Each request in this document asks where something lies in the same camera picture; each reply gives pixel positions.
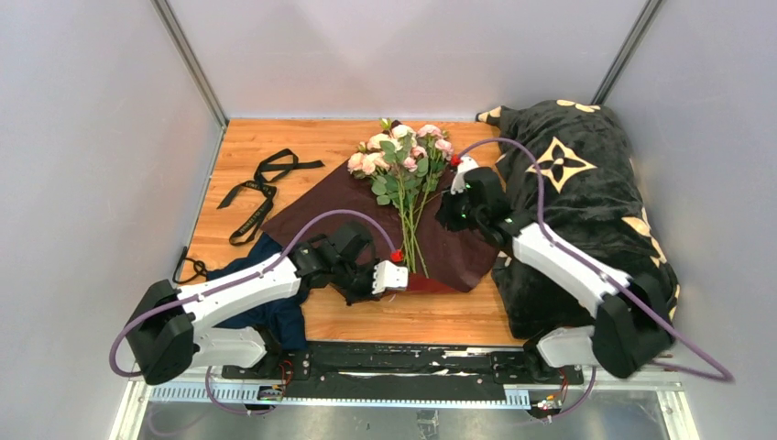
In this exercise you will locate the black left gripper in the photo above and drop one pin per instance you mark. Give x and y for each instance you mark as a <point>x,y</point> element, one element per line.
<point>352,297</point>

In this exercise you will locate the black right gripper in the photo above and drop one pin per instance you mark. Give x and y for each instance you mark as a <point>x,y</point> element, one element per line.
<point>443,214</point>

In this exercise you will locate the dark red wrapping paper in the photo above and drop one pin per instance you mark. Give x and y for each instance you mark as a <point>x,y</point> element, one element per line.
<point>455,261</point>

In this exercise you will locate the black floral plush blanket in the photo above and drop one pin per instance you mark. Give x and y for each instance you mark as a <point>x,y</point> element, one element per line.
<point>591,196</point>

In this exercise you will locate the pink fake flower bouquet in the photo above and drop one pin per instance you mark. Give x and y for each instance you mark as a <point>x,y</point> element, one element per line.
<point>404,166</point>

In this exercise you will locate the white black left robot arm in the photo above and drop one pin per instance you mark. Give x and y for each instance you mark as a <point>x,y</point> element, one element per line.
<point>173,329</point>

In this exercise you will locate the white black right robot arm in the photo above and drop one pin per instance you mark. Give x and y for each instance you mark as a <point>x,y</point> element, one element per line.
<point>630,319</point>

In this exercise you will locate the navy blue cloth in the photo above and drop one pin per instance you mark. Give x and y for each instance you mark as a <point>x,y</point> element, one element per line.
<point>283,318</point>

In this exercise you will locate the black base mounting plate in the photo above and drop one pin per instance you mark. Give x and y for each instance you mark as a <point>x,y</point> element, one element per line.
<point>404,372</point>

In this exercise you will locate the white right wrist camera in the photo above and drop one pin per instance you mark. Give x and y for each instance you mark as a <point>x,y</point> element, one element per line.
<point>461,165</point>

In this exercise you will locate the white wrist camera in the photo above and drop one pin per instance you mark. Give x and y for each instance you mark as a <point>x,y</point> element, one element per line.
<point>461,165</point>
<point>389,277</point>

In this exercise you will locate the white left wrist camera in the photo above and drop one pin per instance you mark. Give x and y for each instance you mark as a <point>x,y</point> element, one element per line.
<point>389,277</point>

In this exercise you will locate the aluminium frame rail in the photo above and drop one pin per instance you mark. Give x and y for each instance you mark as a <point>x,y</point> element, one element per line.
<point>201,385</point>

